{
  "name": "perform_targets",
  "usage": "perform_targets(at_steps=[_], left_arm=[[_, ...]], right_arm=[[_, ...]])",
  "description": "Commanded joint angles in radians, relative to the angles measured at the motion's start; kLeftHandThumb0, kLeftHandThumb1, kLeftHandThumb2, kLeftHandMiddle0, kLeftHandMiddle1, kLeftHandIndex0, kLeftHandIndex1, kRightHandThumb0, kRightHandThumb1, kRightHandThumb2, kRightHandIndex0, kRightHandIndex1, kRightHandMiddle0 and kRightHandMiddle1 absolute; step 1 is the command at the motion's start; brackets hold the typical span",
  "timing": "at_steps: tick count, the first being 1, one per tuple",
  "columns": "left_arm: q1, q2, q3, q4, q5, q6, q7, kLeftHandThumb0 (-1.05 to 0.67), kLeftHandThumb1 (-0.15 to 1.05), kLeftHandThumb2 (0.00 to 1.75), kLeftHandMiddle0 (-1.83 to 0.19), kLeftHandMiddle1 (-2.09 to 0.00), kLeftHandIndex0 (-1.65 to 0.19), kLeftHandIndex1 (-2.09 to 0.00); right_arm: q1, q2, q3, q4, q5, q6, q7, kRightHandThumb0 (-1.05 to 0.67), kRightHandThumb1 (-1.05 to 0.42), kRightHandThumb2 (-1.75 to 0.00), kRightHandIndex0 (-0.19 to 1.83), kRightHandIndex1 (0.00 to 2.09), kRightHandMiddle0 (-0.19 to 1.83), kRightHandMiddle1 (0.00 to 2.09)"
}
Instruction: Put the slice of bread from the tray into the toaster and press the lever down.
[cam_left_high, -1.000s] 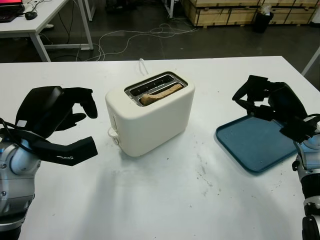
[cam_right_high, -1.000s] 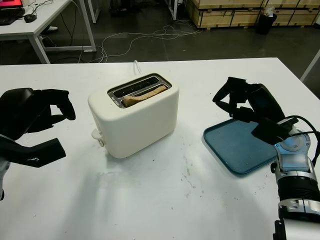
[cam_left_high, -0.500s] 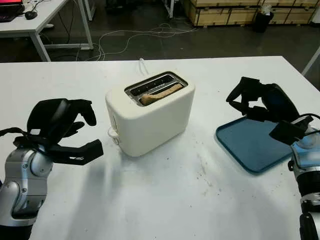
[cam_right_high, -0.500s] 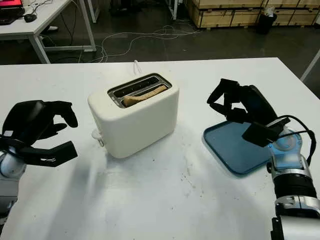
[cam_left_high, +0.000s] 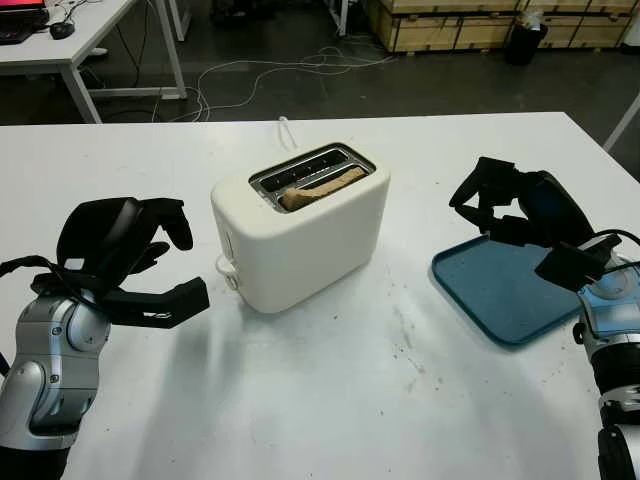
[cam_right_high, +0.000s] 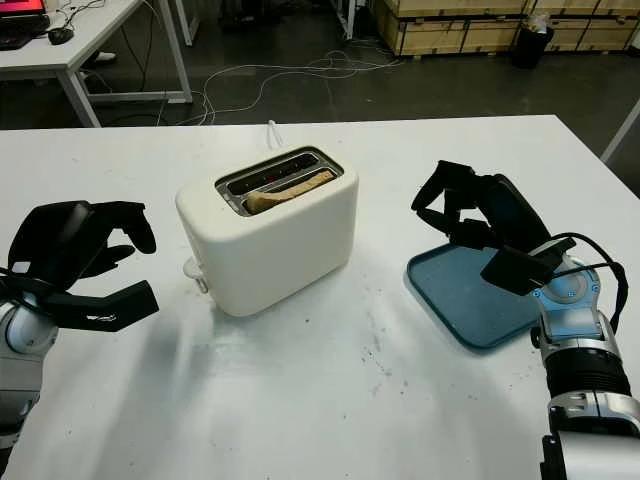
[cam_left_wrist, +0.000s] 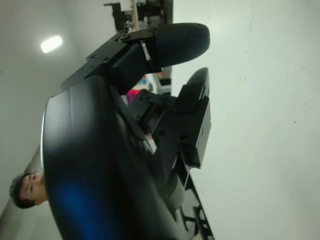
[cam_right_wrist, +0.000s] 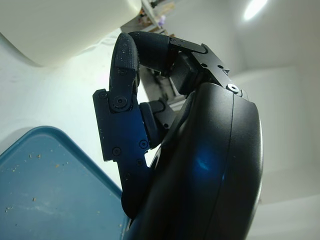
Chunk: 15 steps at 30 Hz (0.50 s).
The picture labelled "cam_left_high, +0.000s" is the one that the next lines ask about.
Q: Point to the white toaster lever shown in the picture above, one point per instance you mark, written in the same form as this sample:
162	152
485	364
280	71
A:
222	272

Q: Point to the black trash bin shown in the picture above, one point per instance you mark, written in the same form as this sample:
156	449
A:
522	47

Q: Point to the plywood shipping crate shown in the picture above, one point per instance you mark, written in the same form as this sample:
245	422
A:
440	25
585	30

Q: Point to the white shoe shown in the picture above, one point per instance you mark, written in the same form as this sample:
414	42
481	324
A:
98	52

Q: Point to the white slanted table leg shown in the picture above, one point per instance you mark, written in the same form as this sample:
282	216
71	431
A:
622	125

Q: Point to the cream white two-slot toaster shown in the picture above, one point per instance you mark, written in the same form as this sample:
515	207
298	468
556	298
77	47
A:
300	250

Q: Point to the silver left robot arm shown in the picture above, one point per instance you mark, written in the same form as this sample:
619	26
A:
50	360

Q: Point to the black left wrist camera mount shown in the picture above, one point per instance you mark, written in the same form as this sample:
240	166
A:
185	300

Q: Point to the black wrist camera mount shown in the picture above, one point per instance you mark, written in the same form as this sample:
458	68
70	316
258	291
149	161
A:
565	265
185	300

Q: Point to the brown bread slice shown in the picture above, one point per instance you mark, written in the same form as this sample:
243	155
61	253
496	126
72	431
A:
300	197

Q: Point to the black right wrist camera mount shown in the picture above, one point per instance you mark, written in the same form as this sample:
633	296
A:
565	265

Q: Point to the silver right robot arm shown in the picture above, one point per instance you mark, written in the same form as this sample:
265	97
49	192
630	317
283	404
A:
615	350

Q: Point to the black computer mouse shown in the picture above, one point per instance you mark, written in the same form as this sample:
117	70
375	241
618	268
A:
62	31

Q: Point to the white office desk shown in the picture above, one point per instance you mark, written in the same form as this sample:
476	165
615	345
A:
85	35

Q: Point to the blue plastic tray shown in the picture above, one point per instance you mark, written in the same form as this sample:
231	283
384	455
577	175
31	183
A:
490	290

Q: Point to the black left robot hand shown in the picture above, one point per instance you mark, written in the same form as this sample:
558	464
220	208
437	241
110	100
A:
100	235

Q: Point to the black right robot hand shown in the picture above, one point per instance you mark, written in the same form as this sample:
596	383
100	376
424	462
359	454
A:
550	210

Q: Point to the black laptop with red screen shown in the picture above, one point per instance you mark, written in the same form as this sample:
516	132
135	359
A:
20	22

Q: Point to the white desk leg frame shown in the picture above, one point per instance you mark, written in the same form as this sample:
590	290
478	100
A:
340	20
181	20

